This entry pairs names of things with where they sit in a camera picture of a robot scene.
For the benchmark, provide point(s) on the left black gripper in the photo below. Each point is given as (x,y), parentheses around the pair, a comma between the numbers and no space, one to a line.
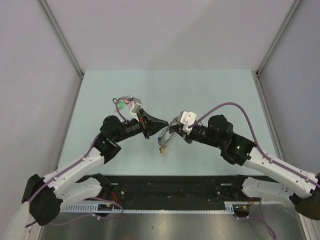
(144,117)

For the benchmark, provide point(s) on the metal disc keyring organiser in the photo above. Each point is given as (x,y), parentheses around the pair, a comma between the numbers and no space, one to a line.
(166,137)

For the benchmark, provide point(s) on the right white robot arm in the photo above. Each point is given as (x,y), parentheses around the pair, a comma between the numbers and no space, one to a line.
(290,186)

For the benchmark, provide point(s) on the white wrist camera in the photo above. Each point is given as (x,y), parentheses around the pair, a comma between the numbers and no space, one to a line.
(187,118)
(135,106)

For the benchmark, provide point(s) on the green tag key upper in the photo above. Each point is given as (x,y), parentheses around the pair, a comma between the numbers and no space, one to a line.
(119,105)

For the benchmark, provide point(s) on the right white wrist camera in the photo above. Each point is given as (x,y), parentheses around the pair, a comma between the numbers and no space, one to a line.
(187,118)

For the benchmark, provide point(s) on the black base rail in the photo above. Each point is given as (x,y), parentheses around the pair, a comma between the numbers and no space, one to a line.
(216,188)

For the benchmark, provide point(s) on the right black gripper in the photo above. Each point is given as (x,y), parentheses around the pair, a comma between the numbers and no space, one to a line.
(177,128)

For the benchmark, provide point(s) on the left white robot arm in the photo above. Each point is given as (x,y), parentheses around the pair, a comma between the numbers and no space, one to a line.
(45,194)

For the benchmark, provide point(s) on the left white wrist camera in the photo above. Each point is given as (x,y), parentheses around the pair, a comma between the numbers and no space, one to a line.
(135,106)

